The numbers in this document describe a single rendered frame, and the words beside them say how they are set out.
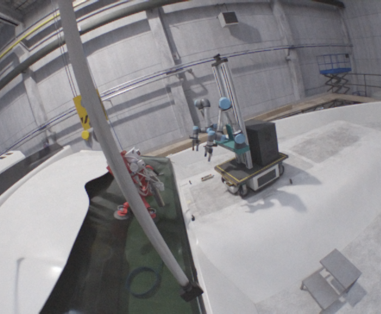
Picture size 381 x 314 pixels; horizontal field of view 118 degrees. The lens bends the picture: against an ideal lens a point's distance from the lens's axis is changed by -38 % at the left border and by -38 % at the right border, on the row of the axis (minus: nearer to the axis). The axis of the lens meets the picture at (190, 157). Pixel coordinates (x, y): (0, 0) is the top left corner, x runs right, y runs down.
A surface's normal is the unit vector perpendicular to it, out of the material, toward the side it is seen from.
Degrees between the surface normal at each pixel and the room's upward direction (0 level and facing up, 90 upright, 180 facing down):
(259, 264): 50
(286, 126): 90
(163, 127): 90
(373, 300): 0
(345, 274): 0
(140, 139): 90
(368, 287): 0
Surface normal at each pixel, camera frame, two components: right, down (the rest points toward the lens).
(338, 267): -0.29, -0.89
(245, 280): -0.05, -0.33
